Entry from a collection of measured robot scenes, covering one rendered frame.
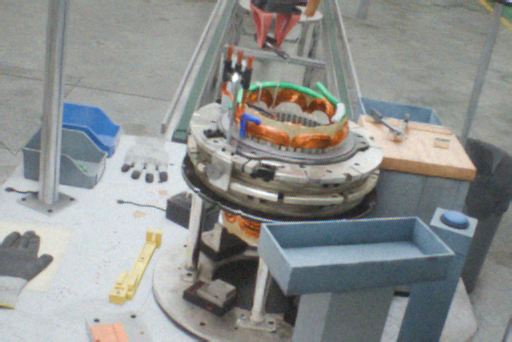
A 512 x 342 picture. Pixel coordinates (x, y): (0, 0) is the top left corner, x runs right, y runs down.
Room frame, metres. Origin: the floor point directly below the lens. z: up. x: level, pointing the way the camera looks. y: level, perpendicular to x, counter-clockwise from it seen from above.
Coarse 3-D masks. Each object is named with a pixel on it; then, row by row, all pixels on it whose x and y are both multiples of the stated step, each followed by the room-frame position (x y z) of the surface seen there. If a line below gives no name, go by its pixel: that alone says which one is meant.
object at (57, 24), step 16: (48, 0) 1.30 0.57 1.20; (64, 0) 1.31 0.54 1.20; (48, 16) 1.30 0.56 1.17; (64, 16) 1.31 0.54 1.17; (48, 32) 1.30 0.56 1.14; (64, 32) 1.31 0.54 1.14; (48, 48) 1.30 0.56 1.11; (64, 48) 1.31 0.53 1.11; (48, 64) 1.30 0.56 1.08; (64, 64) 1.32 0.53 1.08; (48, 80) 1.30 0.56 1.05; (64, 80) 1.32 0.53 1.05; (48, 96) 1.30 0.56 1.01; (48, 112) 1.30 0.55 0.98; (48, 128) 1.30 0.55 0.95; (48, 144) 1.30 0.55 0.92; (48, 160) 1.30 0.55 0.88; (48, 176) 1.30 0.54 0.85; (48, 192) 1.29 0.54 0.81
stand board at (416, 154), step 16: (368, 128) 1.35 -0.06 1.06; (384, 128) 1.37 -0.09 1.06; (384, 144) 1.29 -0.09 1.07; (400, 144) 1.30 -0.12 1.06; (416, 144) 1.32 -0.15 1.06; (432, 144) 1.34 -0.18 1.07; (384, 160) 1.23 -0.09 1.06; (400, 160) 1.23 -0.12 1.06; (416, 160) 1.24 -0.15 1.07; (432, 160) 1.26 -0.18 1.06; (448, 160) 1.28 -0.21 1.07; (464, 160) 1.29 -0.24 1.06; (448, 176) 1.25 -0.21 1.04; (464, 176) 1.26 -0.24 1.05
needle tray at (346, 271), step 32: (288, 224) 0.91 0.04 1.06; (320, 224) 0.94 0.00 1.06; (352, 224) 0.96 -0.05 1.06; (384, 224) 0.99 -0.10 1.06; (416, 224) 1.01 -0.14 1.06; (288, 256) 0.90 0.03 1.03; (320, 256) 0.91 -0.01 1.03; (352, 256) 0.93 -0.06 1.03; (384, 256) 0.95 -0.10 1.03; (416, 256) 0.90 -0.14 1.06; (448, 256) 0.92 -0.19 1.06; (288, 288) 0.81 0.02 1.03; (320, 288) 0.83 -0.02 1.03; (352, 288) 0.85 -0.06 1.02; (384, 288) 0.89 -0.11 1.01; (320, 320) 0.86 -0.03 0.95; (352, 320) 0.87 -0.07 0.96; (384, 320) 0.90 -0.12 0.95
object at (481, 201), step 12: (468, 144) 2.88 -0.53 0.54; (468, 156) 2.87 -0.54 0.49; (480, 156) 2.86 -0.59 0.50; (492, 156) 2.85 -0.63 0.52; (480, 168) 2.85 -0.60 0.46; (504, 168) 2.78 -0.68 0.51; (480, 180) 2.51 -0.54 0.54; (492, 180) 2.52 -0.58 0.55; (504, 180) 2.54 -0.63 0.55; (468, 192) 2.52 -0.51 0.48; (480, 192) 2.51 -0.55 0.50; (492, 192) 2.53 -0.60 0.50; (504, 192) 2.56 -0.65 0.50; (468, 204) 2.52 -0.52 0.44; (480, 204) 2.52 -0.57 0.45; (492, 204) 2.54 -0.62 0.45; (504, 204) 2.59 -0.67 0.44; (468, 216) 2.53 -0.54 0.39; (480, 216) 2.53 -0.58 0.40
